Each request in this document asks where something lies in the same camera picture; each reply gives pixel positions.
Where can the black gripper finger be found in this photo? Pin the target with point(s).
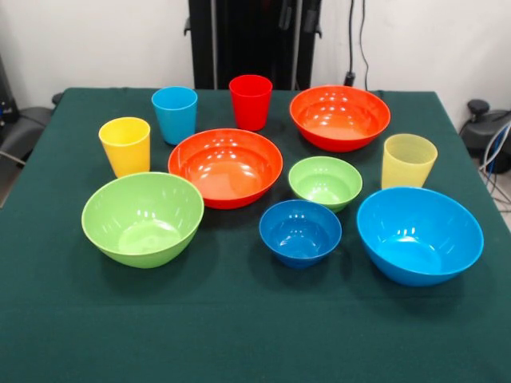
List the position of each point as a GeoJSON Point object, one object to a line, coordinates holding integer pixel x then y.
{"type": "Point", "coordinates": [284, 14]}
{"type": "Point", "coordinates": [310, 26]}

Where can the large light blue bowl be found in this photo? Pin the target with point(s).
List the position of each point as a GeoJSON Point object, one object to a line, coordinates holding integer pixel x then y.
{"type": "Point", "coordinates": [419, 239]}

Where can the orange bowl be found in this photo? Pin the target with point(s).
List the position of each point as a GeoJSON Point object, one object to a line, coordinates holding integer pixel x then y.
{"type": "Point", "coordinates": [339, 119]}
{"type": "Point", "coordinates": [225, 175]}

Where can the red cup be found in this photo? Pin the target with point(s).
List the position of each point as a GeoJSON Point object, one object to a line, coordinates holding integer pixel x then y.
{"type": "Point", "coordinates": [250, 107]}

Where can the light blue cup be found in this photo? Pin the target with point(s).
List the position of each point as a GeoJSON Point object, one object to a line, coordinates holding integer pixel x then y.
{"type": "Point", "coordinates": [174, 119]}

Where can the small green bowl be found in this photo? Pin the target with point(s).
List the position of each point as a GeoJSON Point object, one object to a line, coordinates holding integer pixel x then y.
{"type": "Point", "coordinates": [325, 183]}

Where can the translucent yellow cup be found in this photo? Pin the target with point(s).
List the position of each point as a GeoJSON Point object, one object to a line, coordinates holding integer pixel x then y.
{"type": "Point", "coordinates": [407, 167]}

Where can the black chair base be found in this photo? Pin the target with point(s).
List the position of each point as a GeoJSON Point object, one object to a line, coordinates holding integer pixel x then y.
{"type": "Point", "coordinates": [479, 127]}

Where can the small dark blue bowl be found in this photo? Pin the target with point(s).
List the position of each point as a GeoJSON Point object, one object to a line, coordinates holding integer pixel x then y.
{"type": "Point", "coordinates": [299, 235]}

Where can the opaque yellow cup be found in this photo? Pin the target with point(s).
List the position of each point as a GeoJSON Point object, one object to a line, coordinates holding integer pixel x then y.
{"type": "Point", "coordinates": [125, 155]}

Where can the large green bowl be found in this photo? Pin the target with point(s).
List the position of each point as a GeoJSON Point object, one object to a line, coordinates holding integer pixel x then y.
{"type": "Point", "coordinates": [139, 223]}

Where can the black chair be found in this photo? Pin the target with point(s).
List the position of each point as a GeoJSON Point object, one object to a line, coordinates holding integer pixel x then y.
{"type": "Point", "coordinates": [28, 127]}

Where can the dark green tablecloth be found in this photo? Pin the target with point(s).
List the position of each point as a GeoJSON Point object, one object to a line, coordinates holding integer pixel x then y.
{"type": "Point", "coordinates": [239, 319]}

